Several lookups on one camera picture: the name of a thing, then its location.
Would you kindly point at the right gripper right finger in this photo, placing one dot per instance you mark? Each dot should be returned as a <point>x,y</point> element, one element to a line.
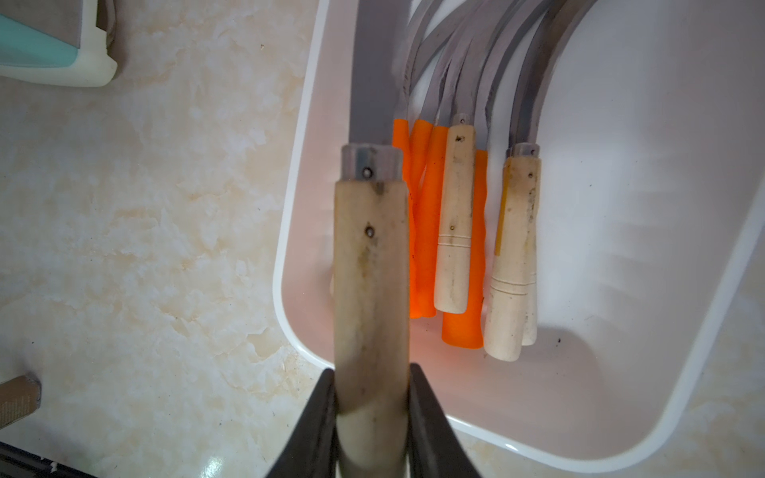
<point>433,448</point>

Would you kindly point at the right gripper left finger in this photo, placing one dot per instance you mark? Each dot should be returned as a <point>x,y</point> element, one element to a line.
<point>312,449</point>

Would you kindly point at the orange handle sickle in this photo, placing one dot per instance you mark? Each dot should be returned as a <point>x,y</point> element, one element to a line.
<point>427,205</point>
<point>443,40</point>
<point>404,59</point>
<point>495,45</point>

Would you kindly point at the white storage box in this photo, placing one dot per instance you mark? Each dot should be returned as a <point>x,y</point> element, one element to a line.
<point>652,200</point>

